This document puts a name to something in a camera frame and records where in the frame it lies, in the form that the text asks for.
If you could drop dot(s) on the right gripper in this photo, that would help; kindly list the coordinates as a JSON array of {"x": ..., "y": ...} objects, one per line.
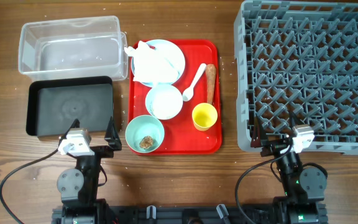
[{"x": 272, "y": 147}]

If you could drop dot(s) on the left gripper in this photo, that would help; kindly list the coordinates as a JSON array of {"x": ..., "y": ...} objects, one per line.
[{"x": 113, "y": 145}]

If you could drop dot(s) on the mint green bowl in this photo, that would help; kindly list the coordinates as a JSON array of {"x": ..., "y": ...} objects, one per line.
[{"x": 141, "y": 126}]

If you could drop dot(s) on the brown food scrap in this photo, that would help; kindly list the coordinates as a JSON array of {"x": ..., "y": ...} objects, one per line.
[{"x": 146, "y": 142}]

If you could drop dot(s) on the yellow plastic cup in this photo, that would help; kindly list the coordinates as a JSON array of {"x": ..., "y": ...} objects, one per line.
[{"x": 204, "y": 116}]

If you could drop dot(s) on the light blue bowl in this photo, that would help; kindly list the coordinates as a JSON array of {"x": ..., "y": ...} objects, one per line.
[{"x": 164, "y": 102}]

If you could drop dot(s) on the white napkin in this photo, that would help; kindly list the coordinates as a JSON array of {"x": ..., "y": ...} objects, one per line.
[{"x": 150, "y": 65}]

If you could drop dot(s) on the orange carrot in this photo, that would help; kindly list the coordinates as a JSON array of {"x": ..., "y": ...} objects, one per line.
[{"x": 211, "y": 79}]

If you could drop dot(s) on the white plastic spoon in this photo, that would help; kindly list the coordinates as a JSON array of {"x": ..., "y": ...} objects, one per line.
[{"x": 189, "y": 92}]

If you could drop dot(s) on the light blue plate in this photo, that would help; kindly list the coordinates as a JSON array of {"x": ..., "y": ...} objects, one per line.
[{"x": 171, "y": 52}]

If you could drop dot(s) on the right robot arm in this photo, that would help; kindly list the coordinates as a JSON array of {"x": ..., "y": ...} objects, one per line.
[{"x": 303, "y": 184}]

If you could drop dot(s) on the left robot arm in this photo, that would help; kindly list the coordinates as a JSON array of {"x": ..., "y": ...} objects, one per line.
[{"x": 79, "y": 186}]

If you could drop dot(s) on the grey dishwasher rack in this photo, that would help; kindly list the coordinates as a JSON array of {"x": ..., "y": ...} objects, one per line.
[{"x": 302, "y": 58}]

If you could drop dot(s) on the black plastic tray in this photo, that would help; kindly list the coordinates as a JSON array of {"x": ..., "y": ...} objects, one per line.
[{"x": 53, "y": 105}]

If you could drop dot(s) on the clear plastic bin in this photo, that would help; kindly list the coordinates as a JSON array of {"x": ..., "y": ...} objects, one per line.
[{"x": 73, "y": 48}]

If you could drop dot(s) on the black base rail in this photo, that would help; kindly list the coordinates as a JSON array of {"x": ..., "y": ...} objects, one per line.
[{"x": 185, "y": 214}]

